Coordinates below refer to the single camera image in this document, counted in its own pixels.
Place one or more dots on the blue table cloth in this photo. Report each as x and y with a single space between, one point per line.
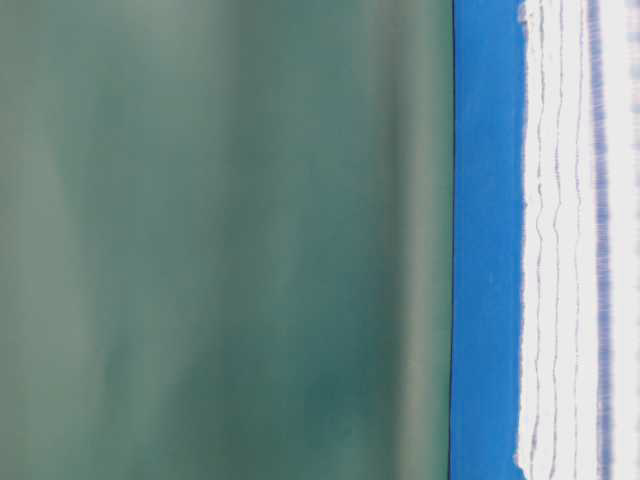
488 215

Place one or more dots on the blue striped white towel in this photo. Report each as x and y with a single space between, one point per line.
579 346

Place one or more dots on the green backdrop sheet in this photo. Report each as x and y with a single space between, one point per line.
226 239

